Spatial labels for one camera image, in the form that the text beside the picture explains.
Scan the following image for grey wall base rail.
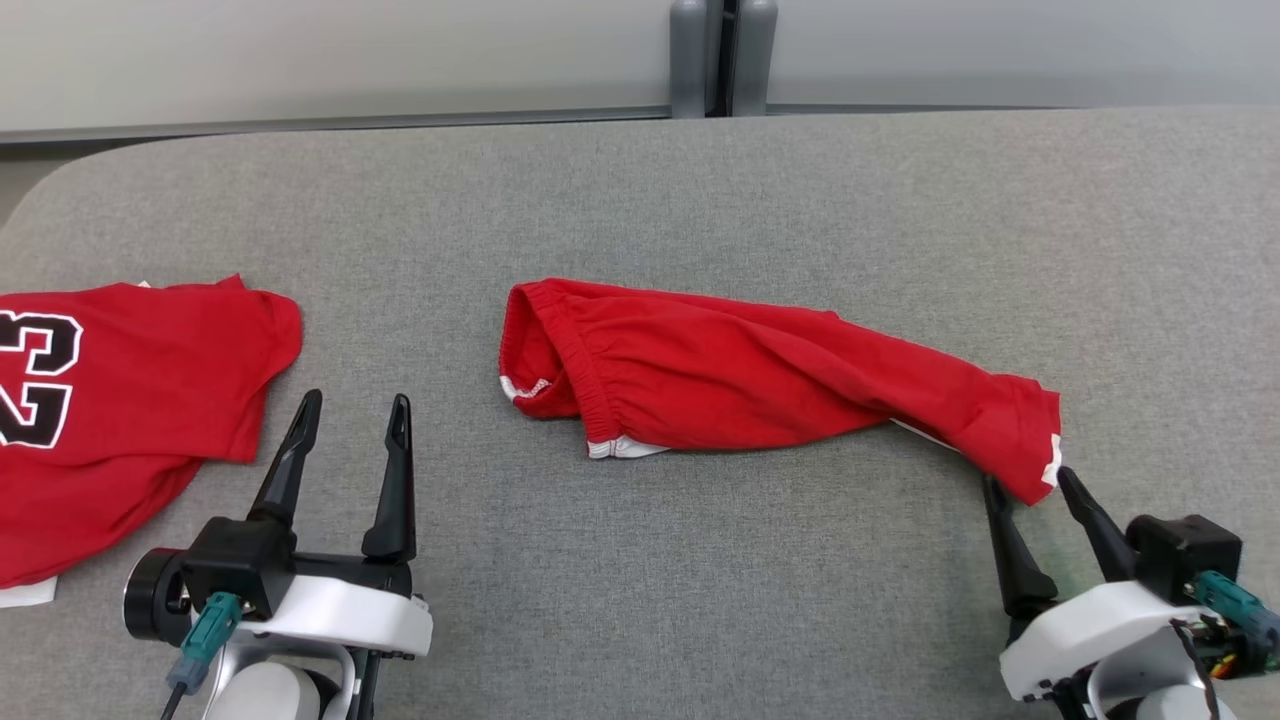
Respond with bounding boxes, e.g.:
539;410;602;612
0;105;674;145
768;99;1066;114

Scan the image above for teal cable connector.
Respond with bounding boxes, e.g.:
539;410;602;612
178;591;244;693
1193;571;1280;643

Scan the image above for red shorts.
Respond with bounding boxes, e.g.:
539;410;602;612
498;278;1064;507

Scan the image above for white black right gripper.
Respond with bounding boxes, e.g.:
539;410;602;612
981;466;1206;703

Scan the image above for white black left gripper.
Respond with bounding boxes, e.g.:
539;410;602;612
245;389;434;663

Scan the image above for red basketball jersey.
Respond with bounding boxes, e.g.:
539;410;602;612
0;275;304;609

